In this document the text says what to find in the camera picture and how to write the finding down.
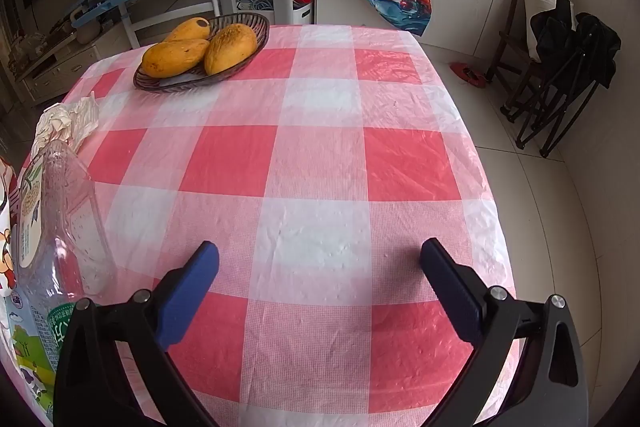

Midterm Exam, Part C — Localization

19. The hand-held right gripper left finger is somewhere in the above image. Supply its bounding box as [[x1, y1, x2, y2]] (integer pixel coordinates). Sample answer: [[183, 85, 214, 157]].
[[52, 241, 221, 427]]

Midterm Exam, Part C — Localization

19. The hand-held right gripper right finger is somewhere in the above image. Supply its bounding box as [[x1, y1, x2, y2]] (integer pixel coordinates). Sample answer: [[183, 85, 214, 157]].
[[419, 237, 588, 427]]

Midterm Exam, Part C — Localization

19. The clear plastic bottle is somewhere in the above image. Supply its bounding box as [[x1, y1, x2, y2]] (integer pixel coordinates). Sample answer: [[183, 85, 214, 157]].
[[14, 139, 118, 375]]

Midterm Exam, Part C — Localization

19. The red cartoon snack bag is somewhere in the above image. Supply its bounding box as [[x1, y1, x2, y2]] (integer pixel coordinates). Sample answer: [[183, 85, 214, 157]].
[[0, 156, 56, 427]]

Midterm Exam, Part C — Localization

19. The red white checked tablecloth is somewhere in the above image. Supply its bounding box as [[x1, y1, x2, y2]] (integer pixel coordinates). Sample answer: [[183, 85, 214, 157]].
[[0, 24, 518, 427]]

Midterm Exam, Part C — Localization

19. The dark woven fruit basket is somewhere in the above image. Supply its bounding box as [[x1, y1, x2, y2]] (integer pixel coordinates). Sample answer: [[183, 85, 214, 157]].
[[133, 13, 271, 94]]

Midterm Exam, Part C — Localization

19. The crumpled white paper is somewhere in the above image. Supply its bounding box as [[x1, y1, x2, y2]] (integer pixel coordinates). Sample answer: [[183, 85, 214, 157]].
[[31, 92, 101, 158]]

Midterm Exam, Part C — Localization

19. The long yellow mango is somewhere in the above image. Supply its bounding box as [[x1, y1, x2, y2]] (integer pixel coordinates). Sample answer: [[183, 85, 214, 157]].
[[142, 38, 211, 79]]

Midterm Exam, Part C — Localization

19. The rough spotted yellow mango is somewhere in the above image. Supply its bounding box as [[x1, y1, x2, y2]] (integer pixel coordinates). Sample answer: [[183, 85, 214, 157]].
[[204, 24, 258, 76]]

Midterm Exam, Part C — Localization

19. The white television stand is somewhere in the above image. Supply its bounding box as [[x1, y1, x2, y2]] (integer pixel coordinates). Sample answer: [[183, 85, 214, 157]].
[[15, 42, 101, 108]]

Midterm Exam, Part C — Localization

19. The yellow mango with dark tip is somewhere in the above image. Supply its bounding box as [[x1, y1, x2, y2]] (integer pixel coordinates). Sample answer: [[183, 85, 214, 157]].
[[162, 17, 211, 44]]

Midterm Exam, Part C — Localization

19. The beige round pot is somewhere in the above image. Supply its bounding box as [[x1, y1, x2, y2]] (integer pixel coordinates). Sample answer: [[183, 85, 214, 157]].
[[70, 9, 103, 45]]

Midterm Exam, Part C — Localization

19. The black folding chair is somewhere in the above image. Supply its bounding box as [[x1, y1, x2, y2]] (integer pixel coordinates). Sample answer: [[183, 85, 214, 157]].
[[500, 0, 623, 158]]

